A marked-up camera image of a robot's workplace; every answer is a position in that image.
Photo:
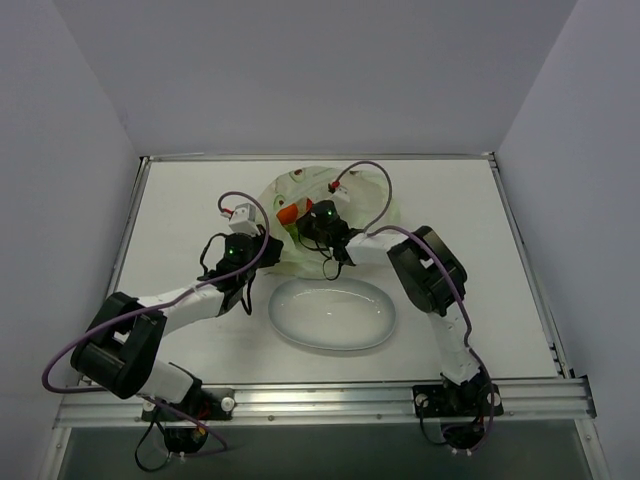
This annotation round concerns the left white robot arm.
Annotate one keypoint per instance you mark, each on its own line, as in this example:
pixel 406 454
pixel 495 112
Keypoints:
pixel 122 342

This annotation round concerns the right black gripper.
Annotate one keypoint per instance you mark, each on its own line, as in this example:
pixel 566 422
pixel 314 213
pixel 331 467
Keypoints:
pixel 307 222

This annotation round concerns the white oval plate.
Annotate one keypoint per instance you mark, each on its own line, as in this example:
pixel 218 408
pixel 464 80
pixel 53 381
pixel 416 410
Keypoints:
pixel 345 315

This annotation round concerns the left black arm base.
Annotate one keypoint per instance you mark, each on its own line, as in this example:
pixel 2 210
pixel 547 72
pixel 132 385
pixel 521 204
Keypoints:
pixel 185 425

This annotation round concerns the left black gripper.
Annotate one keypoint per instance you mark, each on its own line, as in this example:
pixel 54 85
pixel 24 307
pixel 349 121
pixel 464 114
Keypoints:
pixel 272 244

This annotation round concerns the translucent plastic bag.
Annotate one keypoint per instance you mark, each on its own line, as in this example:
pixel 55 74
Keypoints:
pixel 371 204

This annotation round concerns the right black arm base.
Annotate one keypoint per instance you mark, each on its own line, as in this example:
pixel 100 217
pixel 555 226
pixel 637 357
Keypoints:
pixel 457 416

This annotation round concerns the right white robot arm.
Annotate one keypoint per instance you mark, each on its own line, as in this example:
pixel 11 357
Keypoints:
pixel 431 275

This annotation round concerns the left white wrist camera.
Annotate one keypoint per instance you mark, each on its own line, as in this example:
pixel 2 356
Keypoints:
pixel 243 220

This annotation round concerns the aluminium front rail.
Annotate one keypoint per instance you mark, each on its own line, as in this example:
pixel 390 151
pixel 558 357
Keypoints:
pixel 350 403

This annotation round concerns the orange fake fruit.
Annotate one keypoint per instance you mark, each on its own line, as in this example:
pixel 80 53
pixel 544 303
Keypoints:
pixel 288 215

